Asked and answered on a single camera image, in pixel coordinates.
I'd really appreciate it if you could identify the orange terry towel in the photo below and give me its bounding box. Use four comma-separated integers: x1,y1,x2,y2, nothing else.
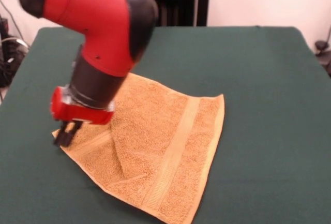
51,73,225,224

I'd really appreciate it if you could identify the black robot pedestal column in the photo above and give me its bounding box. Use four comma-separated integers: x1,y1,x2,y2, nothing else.
121,0,215,27

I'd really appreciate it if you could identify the black floor device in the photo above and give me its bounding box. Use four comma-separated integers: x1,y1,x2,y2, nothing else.
314,26,331,77

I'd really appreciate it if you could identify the dark green table cloth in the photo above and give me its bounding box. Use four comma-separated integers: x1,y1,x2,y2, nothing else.
0,26,331,224

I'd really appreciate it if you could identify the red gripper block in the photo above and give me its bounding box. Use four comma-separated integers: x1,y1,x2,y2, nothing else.
50,85,115,147

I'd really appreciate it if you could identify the black cable bundle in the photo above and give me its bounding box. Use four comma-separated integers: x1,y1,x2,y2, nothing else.
0,0,29,88

